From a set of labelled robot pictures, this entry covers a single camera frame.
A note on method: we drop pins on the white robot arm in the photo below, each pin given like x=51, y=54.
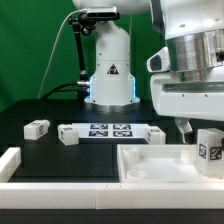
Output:
x=187, y=79

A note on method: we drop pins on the marker tag sheet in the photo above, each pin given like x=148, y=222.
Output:
x=106, y=130

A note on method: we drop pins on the white front fence bar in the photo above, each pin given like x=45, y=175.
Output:
x=111, y=196

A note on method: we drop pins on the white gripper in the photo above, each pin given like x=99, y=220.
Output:
x=197, y=100

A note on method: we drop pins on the grey camera on mount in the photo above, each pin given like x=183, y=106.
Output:
x=102, y=12

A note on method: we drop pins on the white square tabletop part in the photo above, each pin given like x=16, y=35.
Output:
x=142, y=163

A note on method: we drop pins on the white left fence block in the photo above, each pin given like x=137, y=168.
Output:
x=9, y=162

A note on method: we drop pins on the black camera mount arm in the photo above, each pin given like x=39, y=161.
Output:
x=82, y=25

